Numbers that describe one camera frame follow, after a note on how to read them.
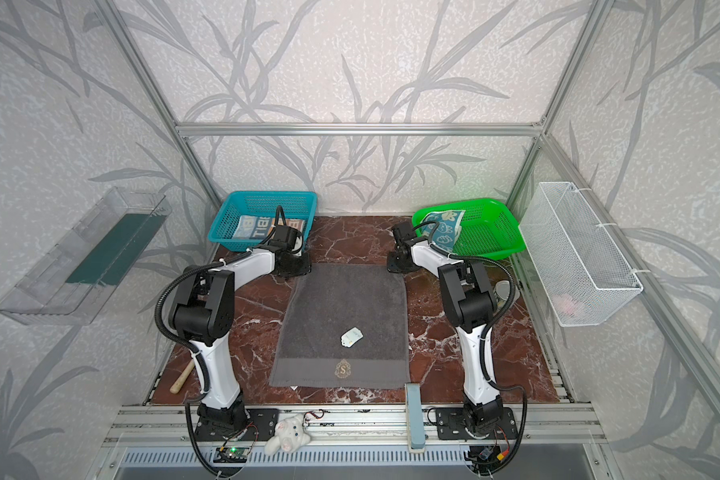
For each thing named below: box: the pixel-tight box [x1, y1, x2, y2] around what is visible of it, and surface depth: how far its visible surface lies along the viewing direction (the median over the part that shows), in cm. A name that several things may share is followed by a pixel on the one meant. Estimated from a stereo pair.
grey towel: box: [269, 263, 410, 390], surface depth 90 cm
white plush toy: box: [264, 415, 311, 456], surface depth 71 cm
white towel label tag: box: [340, 326, 364, 347], surface depth 88 cm
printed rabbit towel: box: [232, 216, 306, 240], surface depth 118 cm
